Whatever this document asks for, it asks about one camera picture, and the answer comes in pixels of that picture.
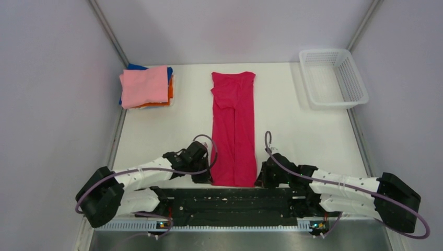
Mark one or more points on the white plastic basket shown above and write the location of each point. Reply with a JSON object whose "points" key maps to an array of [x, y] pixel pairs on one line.
{"points": [[331, 79]]}

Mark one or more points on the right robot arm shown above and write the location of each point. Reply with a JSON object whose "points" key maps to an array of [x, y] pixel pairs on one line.
{"points": [[386, 199]]}

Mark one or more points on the aluminium rail frame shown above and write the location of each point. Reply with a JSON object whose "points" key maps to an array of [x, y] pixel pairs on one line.
{"points": [[163, 224]]}

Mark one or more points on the magenta t shirt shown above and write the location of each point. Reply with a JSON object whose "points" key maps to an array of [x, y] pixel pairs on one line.
{"points": [[233, 130]]}

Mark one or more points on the blue folded t shirt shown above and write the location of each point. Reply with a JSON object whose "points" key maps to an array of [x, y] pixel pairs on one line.
{"points": [[138, 66]]}

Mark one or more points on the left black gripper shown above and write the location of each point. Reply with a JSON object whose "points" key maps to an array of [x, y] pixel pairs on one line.
{"points": [[205, 178]]}

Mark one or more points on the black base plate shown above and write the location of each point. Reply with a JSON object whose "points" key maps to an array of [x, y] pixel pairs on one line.
{"points": [[229, 207]]}

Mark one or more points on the pink folded t shirt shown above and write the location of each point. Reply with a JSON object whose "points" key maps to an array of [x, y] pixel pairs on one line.
{"points": [[143, 86]]}

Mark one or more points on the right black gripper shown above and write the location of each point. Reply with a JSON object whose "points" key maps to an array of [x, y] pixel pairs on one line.
{"points": [[263, 180]]}

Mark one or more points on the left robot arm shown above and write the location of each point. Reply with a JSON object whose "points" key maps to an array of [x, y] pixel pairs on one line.
{"points": [[107, 194]]}

